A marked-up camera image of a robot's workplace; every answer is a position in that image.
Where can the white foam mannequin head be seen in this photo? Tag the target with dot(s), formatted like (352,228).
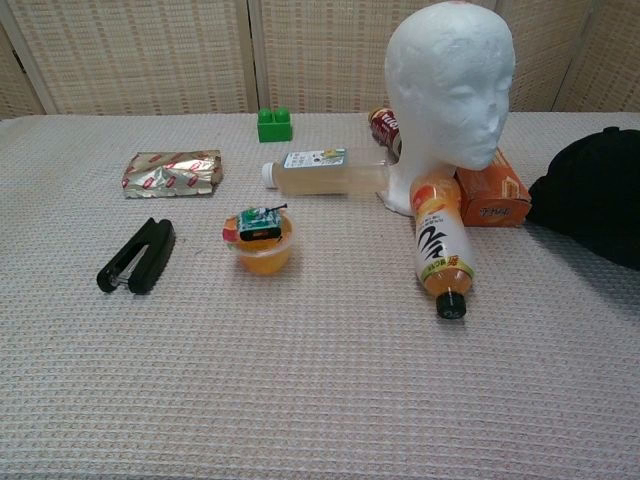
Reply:
(450,85)

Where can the orange juice bottle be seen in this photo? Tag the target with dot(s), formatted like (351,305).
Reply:
(440,235)

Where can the orange fruit jelly cup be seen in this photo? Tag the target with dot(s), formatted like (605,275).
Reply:
(262,255)

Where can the black stapler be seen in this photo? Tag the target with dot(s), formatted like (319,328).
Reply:
(142,255)

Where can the orange cardboard box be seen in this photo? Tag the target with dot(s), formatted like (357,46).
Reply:
(492,197)

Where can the red brown drink can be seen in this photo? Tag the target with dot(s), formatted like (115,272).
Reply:
(385,127)

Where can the gold red foil snack packet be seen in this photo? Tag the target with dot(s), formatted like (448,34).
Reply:
(172,172)

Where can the black cap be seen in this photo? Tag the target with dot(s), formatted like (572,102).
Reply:
(595,200)

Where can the green toy building block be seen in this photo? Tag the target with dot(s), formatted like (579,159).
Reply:
(274,125)

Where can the woven folding screen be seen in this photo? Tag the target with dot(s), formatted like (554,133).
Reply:
(150,55)

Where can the woven tablecloth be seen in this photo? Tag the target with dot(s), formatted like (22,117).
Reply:
(250,350)

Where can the clear tea bottle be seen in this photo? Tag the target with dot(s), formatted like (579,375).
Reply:
(325,175)

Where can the small green toy tank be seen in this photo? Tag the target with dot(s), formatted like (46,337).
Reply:
(257,223)

